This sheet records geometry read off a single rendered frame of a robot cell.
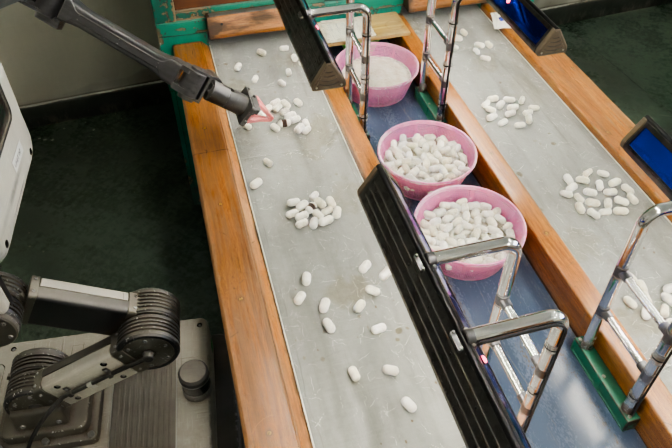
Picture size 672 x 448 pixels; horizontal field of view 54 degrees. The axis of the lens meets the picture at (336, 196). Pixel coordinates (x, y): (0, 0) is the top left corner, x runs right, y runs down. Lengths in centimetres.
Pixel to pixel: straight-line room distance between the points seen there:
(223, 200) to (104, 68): 170
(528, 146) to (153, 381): 116
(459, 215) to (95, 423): 98
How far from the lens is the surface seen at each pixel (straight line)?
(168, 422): 165
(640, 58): 395
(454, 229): 162
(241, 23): 223
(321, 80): 150
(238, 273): 149
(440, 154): 182
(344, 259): 153
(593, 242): 168
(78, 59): 323
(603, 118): 204
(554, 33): 169
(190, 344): 175
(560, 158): 189
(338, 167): 176
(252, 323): 140
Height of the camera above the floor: 190
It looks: 44 degrees down
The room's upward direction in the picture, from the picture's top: straight up
